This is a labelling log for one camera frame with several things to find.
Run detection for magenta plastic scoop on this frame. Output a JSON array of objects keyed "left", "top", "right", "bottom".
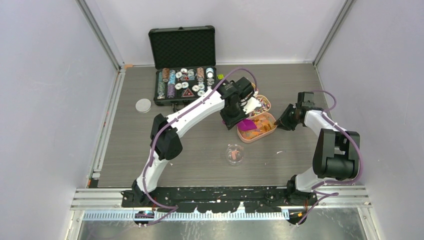
[{"left": 237, "top": 119, "right": 257, "bottom": 132}]

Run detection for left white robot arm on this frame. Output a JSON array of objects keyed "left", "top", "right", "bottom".
[{"left": 121, "top": 77, "right": 259, "bottom": 208}]

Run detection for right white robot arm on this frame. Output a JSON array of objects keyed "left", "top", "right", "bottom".
[{"left": 274, "top": 91, "right": 362, "bottom": 205}]

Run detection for pink tray popsicle candies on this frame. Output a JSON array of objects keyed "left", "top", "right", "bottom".
[{"left": 236, "top": 112, "right": 277, "bottom": 144}]

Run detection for beige tray swirl lollipops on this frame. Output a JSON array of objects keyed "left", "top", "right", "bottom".
[{"left": 248, "top": 95, "right": 271, "bottom": 118}]

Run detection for orange tray with lollipops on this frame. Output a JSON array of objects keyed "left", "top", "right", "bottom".
[{"left": 251, "top": 82, "right": 259, "bottom": 97}]

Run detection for clear round plastic jar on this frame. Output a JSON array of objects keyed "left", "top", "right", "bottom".
[{"left": 225, "top": 144, "right": 245, "bottom": 166}]

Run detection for black poker chip case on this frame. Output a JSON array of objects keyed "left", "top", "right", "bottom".
[{"left": 148, "top": 25, "right": 219, "bottom": 111}]

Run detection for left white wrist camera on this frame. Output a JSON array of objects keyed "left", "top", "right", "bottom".
[{"left": 240, "top": 95, "right": 262, "bottom": 118}]

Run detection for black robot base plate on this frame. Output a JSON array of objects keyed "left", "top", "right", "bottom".
[{"left": 121, "top": 186, "right": 317, "bottom": 213}]

